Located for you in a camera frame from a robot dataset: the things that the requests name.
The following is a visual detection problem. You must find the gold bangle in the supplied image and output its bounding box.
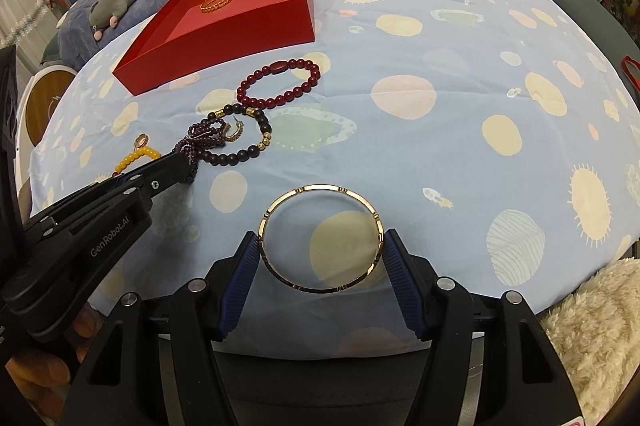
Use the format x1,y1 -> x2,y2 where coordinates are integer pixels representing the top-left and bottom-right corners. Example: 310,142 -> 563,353
259,184 -> 386,293

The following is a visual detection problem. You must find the green sofa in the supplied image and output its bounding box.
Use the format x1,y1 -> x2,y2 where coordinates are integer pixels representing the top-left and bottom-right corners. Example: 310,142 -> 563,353
520,0 -> 640,92

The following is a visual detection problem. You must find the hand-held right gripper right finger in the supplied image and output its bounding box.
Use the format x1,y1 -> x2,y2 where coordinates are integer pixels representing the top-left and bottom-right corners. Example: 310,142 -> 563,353
381,228 -> 576,426

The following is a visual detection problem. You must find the dark red bead bracelet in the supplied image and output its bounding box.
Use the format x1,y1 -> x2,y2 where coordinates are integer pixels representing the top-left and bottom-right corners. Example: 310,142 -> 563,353
235,60 -> 322,109

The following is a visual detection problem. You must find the yellow bead bracelet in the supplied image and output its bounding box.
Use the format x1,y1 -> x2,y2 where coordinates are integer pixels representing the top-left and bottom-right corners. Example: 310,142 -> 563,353
114,146 -> 162,174

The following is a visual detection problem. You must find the round white wooden device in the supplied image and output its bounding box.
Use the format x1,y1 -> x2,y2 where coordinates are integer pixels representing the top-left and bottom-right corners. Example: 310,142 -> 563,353
10,65 -> 78,147

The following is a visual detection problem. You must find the red bag handle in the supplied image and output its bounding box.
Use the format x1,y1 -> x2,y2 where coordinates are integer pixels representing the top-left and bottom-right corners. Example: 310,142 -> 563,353
620,56 -> 640,92

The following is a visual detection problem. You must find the purple bead bracelet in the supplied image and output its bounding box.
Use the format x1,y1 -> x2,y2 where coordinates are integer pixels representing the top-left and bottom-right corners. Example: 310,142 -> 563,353
172,118 -> 227,184

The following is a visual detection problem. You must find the person's left hand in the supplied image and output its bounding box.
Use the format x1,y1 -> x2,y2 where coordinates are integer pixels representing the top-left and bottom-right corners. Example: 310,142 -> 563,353
2,304 -> 108,414

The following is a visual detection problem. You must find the black and gold bead bracelet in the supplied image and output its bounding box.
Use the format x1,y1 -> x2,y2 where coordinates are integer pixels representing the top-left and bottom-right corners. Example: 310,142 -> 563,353
207,103 -> 273,167

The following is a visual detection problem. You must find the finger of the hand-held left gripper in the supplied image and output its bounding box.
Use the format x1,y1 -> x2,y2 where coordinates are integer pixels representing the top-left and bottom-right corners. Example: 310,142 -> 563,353
92,158 -> 166,195
119,150 -> 198,207

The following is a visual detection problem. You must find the white fluffy blanket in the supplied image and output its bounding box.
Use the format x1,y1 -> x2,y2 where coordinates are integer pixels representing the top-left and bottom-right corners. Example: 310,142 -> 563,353
542,256 -> 640,426

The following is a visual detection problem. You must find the white sheer curtain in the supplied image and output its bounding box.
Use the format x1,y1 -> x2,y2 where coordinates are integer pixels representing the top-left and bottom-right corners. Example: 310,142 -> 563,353
0,0 -> 61,52

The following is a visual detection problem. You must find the red cardboard box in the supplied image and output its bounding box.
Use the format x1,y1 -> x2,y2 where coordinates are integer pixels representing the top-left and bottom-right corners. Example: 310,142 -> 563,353
112,0 -> 316,96

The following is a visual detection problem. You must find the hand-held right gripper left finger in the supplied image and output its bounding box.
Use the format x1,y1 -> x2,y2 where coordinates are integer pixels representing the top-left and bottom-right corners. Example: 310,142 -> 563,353
62,231 -> 263,426

